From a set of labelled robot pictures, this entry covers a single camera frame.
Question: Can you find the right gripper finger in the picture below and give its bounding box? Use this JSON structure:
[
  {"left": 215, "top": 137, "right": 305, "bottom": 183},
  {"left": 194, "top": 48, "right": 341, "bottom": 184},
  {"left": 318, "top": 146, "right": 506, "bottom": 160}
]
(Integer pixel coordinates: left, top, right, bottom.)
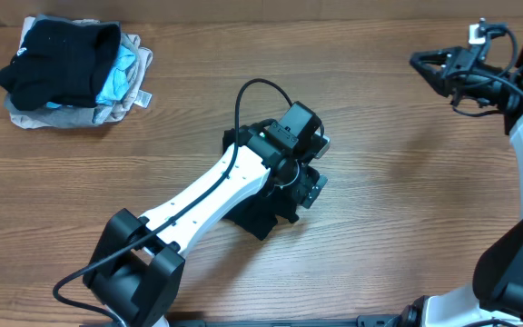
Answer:
[
  {"left": 410, "top": 50, "right": 448, "bottom": 66},
  {"left": 413, "top": 63, "right": 452, "bottom": 97}
]

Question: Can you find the black t-shirt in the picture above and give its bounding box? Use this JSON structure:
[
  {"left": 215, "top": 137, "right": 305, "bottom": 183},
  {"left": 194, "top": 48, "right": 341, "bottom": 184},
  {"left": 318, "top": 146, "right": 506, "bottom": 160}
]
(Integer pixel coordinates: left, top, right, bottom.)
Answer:
[{"left": 222, "top": 123, "right": 300, "bottom": 240}]

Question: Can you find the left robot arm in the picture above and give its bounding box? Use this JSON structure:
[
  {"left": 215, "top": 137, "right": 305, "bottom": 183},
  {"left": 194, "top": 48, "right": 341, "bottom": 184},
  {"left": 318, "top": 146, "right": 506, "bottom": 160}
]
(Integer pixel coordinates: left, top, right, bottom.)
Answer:
[{"left": 83, "top": 119, "right": 330, "bottom": 326}]

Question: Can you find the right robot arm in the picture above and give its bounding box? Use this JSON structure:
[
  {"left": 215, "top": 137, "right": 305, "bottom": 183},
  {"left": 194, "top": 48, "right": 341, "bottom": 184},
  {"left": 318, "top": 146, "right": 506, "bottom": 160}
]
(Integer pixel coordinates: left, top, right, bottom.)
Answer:
[{"left": 387, "top": 21, "right": 523, "bottom": 327}]

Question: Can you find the beige folded garment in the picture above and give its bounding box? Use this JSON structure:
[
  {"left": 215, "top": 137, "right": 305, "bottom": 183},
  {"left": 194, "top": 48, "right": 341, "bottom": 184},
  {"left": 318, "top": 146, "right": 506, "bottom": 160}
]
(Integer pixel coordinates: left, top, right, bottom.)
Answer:
[{"left": 4, "top": 33, "right": 153, "bottom": 129}]

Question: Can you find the light blue folded garment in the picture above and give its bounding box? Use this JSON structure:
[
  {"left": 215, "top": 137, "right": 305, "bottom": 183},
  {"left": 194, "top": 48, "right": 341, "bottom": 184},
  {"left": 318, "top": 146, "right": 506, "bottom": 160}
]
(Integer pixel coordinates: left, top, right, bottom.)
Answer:
[{"left": 32, "top": 39, "right": 136, "bottom": 110}]

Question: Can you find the grey folded garment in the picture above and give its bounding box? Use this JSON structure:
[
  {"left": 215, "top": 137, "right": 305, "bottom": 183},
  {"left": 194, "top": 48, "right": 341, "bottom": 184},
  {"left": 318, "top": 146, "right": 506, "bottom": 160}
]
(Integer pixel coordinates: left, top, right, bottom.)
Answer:
[{"left": 0, "top": 15, "right": 152, "bottom": 129}]

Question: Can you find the folded black garment on pile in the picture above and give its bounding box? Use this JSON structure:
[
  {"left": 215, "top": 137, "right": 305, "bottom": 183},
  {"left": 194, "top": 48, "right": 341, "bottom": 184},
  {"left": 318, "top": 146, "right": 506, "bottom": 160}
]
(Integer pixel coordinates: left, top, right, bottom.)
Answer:
[{"left": 0, "top": 19, "right": 121, "bottom": 111}]

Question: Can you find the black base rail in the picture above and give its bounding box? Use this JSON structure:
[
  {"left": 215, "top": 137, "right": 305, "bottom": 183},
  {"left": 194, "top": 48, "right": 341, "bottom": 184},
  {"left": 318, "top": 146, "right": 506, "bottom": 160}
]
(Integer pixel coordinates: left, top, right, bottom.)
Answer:
[{"left": 152, "top": 314, "right": 400, "bottom": 327}]

